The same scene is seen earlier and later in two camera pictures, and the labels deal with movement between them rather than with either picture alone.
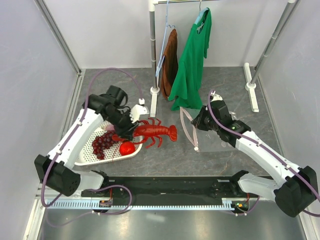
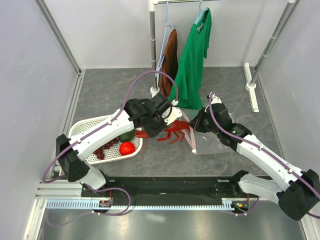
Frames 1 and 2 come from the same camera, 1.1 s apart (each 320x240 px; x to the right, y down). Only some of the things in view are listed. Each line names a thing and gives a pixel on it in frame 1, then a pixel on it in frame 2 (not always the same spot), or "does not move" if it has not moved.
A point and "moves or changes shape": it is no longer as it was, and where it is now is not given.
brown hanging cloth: x=170 y=73 does not move
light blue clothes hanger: x=200 y=13 does not move
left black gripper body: x=121 y=122 -> x=156 y=126
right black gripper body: x=204 y=121 does not move
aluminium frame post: x=59 y=35 does not move
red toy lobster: x=146 y=130 moves or changes shape
